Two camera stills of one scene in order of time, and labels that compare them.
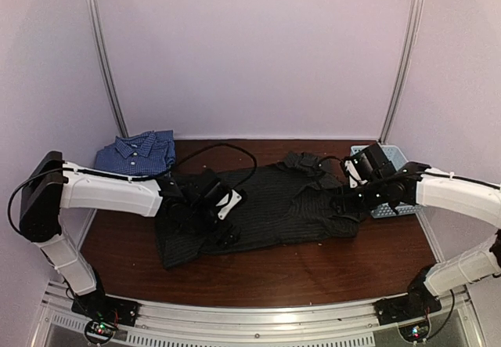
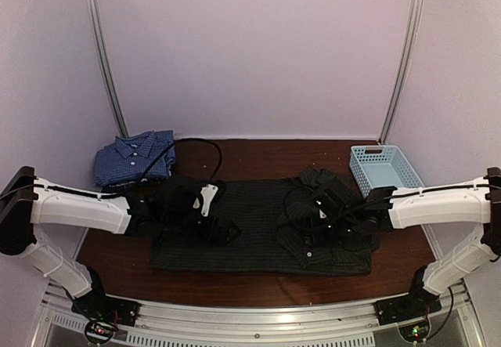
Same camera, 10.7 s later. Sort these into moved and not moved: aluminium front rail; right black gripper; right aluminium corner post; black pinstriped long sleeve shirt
Moved: right black gripper; black pinstriped long sleeve shirt
Not moved: right aluminium corner post; aluminium front rail
